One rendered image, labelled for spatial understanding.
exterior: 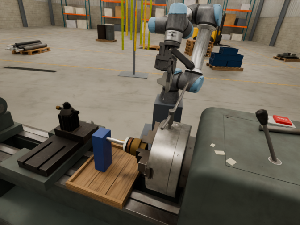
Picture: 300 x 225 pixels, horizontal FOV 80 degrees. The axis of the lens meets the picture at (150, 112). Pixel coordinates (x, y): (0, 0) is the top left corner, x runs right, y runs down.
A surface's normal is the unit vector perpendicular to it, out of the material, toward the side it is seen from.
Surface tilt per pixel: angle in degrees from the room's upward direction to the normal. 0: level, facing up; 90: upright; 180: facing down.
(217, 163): 0
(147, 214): 0
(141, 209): 0
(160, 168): 67
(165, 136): 25
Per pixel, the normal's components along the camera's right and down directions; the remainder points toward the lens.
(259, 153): 0.07, -0.88
